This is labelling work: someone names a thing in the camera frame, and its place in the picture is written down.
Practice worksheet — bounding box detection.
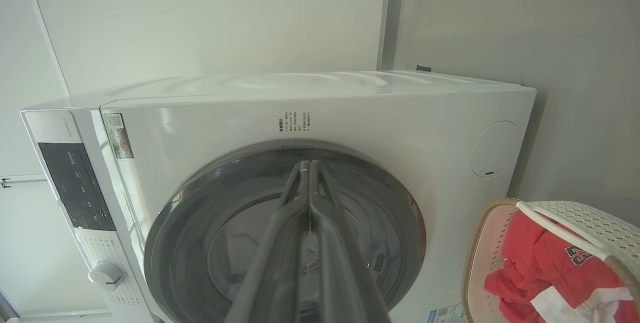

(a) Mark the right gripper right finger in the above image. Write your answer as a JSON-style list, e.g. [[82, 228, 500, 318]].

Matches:
[[311, 160, 391, 323]]

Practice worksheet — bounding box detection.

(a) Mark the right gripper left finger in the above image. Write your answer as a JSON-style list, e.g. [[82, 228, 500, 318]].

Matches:
[[225, 160, 311, 323]]

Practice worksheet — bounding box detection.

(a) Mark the white plastic laundry basket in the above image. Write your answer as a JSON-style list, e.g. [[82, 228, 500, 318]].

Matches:
[[461, 198, 640, 323]]

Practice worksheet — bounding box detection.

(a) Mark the round black washer door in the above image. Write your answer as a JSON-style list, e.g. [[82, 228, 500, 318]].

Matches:
[[144, 139, 427, 323]]

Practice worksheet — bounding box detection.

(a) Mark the blue energy label sticker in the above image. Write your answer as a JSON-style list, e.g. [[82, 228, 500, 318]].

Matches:
[[429, 303, 466, 323]]

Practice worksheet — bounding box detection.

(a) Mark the small printed text label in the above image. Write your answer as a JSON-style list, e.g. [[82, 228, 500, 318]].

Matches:
[[278, 111, 312, 134]]

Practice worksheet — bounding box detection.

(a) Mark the white washer dial knob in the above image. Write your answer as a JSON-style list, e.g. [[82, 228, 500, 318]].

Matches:
[[88, 261, 126, 292]]

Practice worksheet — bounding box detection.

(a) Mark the white front-loading washing machine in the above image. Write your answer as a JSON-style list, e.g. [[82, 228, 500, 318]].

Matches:
[[20, 70, 537, 323]]

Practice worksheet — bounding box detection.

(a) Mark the round filter cover flap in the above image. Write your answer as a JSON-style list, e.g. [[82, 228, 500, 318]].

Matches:
[[470, 121, 522, 179]]

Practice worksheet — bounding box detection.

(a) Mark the silver barcode sticker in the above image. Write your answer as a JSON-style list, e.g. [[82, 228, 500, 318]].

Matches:
[[104, 114, 134, 159]]

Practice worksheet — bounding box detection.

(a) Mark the red jersey clothing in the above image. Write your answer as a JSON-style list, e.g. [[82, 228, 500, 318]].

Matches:
[[483, 211, 640, 323]]

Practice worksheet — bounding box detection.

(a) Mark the black washer control panel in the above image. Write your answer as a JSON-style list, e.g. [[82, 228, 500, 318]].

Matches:
[[38, 142, 116, 232]]

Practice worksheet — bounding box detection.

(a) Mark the white garment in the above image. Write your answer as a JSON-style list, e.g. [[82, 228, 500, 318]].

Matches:
[[530, 285, 635, 323]]

